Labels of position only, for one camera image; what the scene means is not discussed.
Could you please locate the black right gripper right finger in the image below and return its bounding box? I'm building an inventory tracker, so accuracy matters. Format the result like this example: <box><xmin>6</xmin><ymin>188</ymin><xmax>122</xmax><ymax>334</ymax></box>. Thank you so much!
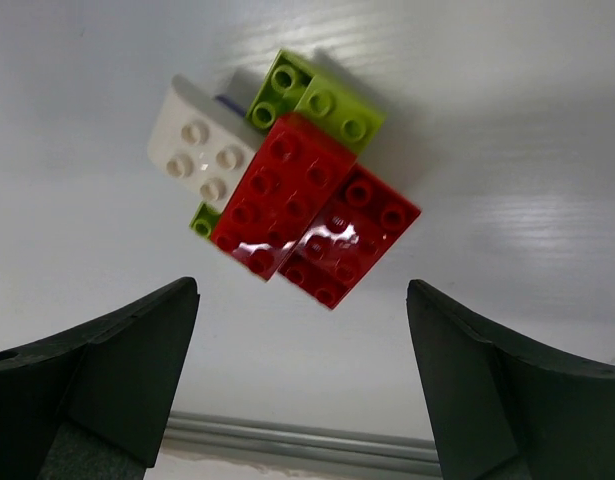
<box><xmin>407</xmin><ymin>280</ymin><xmax>615</xmax><ymax>479</ymax></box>

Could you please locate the large red lego brick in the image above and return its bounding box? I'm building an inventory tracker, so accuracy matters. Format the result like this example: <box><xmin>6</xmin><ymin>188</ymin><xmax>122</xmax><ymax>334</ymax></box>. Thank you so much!
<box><xmin>210</xmin><ymin>112</ymin><xmax>356</xmax><ymax>280</ymax></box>

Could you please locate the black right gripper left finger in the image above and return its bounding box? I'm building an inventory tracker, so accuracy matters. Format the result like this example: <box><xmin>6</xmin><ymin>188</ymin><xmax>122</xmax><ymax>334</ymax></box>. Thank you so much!
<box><xmin>0</xmin><ymin>277</ymin><xmax>200</xmax><ymax>479</ymax></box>

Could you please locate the green lego plate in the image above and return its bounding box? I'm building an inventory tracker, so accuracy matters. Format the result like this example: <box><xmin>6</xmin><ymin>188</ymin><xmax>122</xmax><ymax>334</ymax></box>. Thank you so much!
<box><xmin>190</xmin><ymin>50</ymin><xmax>384</xmax><ymax>237</ymax></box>

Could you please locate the white lego brick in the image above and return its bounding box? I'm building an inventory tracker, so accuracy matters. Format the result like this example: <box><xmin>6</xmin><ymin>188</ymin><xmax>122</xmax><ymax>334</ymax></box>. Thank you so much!
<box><xmin>147</xmin><ymin>74</ymin><xmax>264</xmax><ymax>213</ymax></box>

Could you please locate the aluminium front rail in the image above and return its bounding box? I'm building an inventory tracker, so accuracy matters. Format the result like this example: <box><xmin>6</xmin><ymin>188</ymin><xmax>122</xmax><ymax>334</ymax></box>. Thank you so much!
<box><xmin>164</xmin><ymin>412</ymin><xmax>442</xmax><ymax>479</ymax></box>

